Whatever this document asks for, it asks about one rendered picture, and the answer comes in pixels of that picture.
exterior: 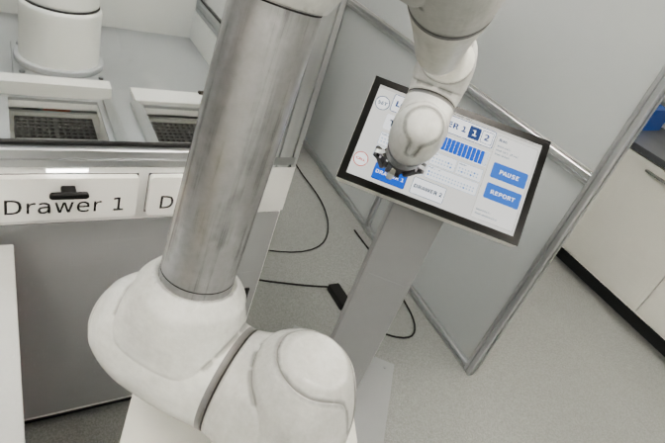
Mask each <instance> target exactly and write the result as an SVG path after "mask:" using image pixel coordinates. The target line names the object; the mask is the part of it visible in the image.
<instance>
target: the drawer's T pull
mask: <svg viewBox="0 0 665 443"><path fill-rule="evenodd" d="M60 191H61V192H53V193H50V194H49V198H50V199H51V200H78V199H88V198H89V193H88V192H76V188H75V186H61V187H60Z"/></svg>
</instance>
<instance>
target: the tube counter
mask: <svg viewBox="0 0 665 443"><path fill-rule="evenodd" d="M440 150H442V151H445V152H447V153H450V154H452V155H455V156H458V157H460V158H463V159H465V160H468V161H471V162H473V163H476V164H479V165H481V166H484V167H486V164H487V161H488V158H489V156H490V153H491V152H488V151H486V150H483V149H480V148H478V147H475V146H472V145H470V144H467V143H465V142H462V141H459V140H457V139H454V138H452V137H449V136H447V137H446V139H445V141H444V143H443V145H442V147H441V148H440Z"/></svg>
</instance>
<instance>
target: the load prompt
mask: <svg viewBox="0 0 665 443"><path fill-rule="evenodd" d="M404 99H405V97H403V96H400V95H398V94H395V97H394V99H393V102H392V104H391V107H390V110H389V111H392V112H394V113H398V111H399V109H400V107H401V105H402V103H403V101H404ZM448 133H451V134H454V135H456V136H459V137H461V138H464V139H467V140H469V141H472V142H474V143H477V144H480V145H482V146H485V147H488V148H490V149H492V147H493V144H494V141H495V138H496V135H497V132H494V131H491V130H489V129H486V128H483V127H481V126H478V125H476V124H473V123H470V122H468V121H465V120H462V119H460V118H457V117H455V116H452V118H451V121H450V124H449V128H448Z"/></svg>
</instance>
